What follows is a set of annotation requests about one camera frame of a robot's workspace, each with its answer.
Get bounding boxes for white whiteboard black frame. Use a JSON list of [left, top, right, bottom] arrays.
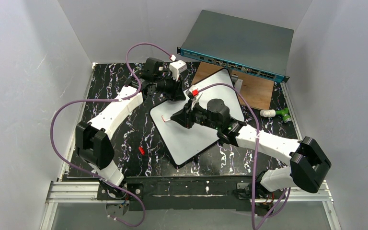
[[149, 85, 245, 167]]

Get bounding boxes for red marker cap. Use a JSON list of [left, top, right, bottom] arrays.
[[138, 147, 145, 156]]

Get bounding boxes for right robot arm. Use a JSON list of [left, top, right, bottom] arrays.
[[171, 99, 332, 194]]

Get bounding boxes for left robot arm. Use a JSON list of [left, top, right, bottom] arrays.
[[75, 57, 187, 186]]

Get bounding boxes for wooden board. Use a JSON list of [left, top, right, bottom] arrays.
[[191, 62, 274, 110]]

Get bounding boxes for green white toy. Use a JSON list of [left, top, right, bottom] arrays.
[[259, 107, 292, 123]]

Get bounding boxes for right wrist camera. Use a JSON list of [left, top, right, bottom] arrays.
[[186, 89, 203, 111]]

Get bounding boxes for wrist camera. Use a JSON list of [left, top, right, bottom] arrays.
[[169, 55, 187, 81], [186, 89, 203, 111]]

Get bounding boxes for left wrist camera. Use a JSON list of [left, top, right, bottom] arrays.
[[169, 55, 187, 81]]

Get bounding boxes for metal bracket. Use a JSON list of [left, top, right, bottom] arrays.
[[231, 74, 243, 92]]

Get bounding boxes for blue network switch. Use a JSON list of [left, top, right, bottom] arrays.
[[177, 10, 294, 83]]

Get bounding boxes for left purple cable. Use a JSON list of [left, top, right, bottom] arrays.
[[50, 43, 177, 227]]

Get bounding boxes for aluminium rail frame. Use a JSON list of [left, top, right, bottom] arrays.
[[39, 176, 334, 230]]

